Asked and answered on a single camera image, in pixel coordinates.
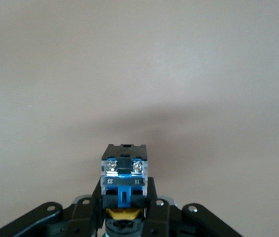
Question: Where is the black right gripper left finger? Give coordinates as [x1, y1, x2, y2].
[0, 177, 105, 237]

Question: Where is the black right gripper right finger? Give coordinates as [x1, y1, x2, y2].
[143, 176, 243, 237]

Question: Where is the blue black push button switch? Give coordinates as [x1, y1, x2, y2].
[99, 144, 150, 237]

